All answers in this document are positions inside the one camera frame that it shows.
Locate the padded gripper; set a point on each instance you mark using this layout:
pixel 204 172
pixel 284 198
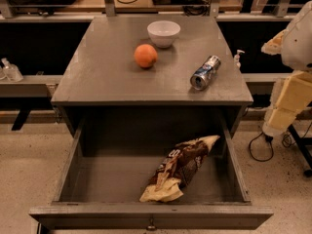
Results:
pixel 299 41

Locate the brown chip bag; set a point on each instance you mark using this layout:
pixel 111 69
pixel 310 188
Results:
pixel 177 170

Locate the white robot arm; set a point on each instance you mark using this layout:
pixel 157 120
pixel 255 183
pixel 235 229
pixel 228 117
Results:
pixel 302 21

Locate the open grey top drawer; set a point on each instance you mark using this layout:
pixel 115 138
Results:
pixel 109 178

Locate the grey cabinet counter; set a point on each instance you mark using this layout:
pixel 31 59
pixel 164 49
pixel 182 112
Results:
pixel 103 69

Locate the black stand leg right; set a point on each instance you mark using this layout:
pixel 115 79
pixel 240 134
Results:
pixel 303 142

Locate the white pump bottle right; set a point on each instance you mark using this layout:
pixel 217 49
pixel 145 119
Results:
pixel 237 58

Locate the silver blue soda can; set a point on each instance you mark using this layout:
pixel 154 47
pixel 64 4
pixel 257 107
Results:
pixel 202 77

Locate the white bowl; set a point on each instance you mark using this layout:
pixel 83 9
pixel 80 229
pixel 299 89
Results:
pixel 163 33

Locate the orange fruit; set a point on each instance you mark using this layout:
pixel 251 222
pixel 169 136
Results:
pixel 145 55

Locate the clear sanitizer bottle left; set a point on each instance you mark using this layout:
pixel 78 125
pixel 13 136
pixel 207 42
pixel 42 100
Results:
pixel 11 71

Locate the metal drawer handle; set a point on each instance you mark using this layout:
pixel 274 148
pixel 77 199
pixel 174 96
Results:
pixel 151 226

